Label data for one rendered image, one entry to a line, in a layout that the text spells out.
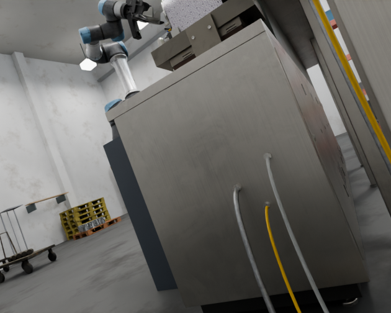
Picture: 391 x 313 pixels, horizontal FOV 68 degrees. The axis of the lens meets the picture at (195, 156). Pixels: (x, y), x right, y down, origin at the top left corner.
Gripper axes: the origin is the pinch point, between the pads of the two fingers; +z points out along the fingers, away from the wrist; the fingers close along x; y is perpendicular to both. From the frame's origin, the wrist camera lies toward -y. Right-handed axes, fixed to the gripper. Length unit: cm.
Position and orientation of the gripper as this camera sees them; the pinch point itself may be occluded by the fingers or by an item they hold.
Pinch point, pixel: (159, 22)
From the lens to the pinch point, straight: 147.0
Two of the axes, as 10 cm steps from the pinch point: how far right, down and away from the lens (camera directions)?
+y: 2.5, -9.3, -2.5
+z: 8.7, 3.3, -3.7
